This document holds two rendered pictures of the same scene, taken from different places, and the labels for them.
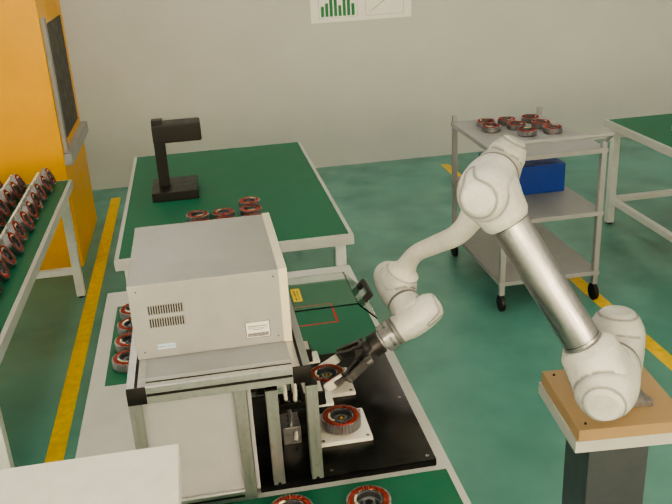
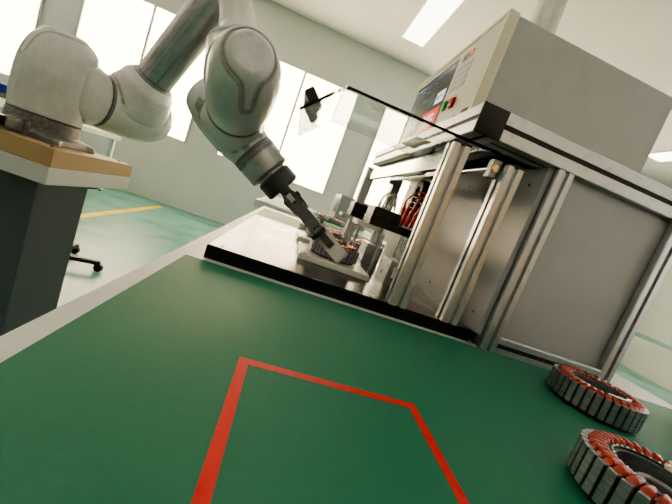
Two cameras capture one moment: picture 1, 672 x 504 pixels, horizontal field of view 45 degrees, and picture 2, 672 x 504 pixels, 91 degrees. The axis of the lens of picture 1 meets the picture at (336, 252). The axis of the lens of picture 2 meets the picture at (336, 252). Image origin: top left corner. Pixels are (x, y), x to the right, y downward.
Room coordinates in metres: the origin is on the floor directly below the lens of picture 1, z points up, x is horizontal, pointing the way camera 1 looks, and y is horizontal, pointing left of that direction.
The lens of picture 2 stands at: (2.93, 0.04, 0.89)
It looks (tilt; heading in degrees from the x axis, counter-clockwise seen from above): 7 degrees down; 179
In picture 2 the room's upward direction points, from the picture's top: 20 degrees clockwise
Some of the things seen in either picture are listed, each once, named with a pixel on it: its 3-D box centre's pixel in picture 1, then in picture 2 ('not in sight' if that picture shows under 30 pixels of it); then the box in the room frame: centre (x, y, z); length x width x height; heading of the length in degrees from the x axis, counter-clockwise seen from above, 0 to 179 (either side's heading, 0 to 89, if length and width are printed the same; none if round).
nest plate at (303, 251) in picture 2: (327, 383); (330, 259); (2.20, 0.05, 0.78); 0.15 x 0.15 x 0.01; 9
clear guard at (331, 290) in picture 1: (316, 299); (383, 142); (2.27, 0.07, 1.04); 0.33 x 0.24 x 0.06; 99
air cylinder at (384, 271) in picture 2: not in sight; (392, 270); (2.18, 0.19, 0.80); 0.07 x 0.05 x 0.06; 9
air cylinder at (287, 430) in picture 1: (290, 428); (369, 251); (1.94, 0.15, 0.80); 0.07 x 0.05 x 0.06; 9
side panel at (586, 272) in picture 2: not in sight; (578, 285); (2.34, 0.48, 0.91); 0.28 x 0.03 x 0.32; 99
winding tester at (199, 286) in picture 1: (208, 280); (504, 129); (2.04, 0.35, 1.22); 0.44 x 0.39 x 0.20; 9
